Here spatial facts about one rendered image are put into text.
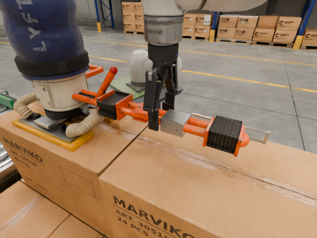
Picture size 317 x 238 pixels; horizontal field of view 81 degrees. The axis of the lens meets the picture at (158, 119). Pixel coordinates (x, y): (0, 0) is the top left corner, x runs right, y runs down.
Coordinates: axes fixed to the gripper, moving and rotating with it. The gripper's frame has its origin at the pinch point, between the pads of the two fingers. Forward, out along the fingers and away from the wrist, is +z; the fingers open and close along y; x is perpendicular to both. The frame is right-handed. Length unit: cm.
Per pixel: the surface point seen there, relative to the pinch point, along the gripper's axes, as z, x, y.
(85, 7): 18, -894, -833
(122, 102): -2.2, -12.3, 2.9
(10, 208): 53, -64, 30
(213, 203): 13.2, 20.6, 12.3
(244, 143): -0.6, 23.4, 3.5
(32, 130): 11.3, -45.2, 15.6
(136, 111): -1.4, -6.4, 4.2
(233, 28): 59, -77, -710
